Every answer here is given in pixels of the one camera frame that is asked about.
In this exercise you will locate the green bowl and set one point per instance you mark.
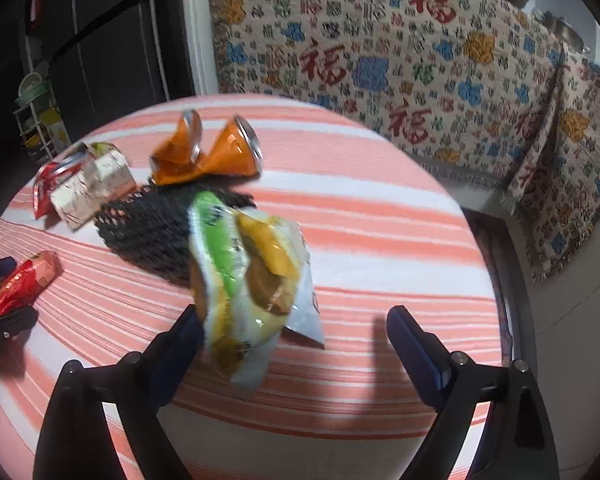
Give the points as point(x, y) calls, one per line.
point(32, 89)

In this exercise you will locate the yellow cardboard box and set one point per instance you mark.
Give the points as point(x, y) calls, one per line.
point(55, 127)

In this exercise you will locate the red snack wrapper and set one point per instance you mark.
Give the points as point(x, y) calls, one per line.
point(17, 285)

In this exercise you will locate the steel pot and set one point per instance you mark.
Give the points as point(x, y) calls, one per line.
point(562, 30)

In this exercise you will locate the crushed red can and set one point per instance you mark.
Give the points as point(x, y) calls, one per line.
point(45, 185)

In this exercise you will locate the dark grey refrigerator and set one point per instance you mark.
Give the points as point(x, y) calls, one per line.
point(105, 35)

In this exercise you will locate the crushed orange can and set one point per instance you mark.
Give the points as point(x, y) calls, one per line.
point(220, 152)

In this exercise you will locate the large printed blanket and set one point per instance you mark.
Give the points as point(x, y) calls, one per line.
point(380, 60)

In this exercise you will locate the round table striped tablecloth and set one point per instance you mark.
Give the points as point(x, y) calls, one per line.
point(380, 240)

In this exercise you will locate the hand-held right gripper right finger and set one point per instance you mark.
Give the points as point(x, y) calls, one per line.
point(415, 350)

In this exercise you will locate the green yellow snack packet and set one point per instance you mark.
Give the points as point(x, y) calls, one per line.
point(240, 280)

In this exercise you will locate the black foam net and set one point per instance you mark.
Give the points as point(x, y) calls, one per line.
point(150, 230)

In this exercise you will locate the white carton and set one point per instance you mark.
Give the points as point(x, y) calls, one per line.
point(90, 190)

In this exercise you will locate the small printed blanket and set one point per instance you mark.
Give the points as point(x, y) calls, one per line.
point(575, 160)

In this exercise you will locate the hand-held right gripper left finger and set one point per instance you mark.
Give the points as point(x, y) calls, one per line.
point(175, 355)

